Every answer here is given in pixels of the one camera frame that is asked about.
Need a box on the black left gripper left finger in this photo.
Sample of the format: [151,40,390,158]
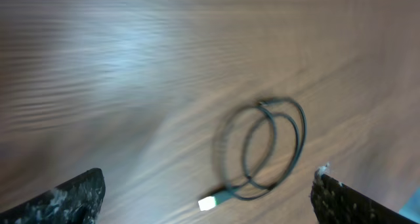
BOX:
[1,168,106,224]

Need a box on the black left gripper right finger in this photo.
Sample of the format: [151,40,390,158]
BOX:
[310,166,416,224]

